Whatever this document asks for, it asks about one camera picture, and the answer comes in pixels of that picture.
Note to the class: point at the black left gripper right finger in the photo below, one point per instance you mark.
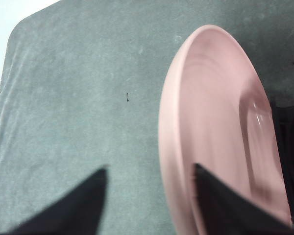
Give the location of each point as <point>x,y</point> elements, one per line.
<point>223,210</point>

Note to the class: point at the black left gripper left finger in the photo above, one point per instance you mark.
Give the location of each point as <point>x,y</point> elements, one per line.
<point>71,210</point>

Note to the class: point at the pink round plate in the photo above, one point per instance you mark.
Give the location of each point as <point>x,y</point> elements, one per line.
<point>210,110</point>

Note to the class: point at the black plastic plate rack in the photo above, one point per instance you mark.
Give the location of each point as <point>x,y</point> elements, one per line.
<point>284,127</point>

